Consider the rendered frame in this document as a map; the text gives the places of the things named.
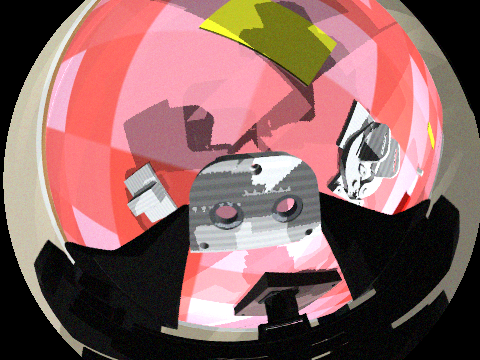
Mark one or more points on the yellow flat bar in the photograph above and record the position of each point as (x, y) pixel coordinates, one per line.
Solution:
(429, 130)

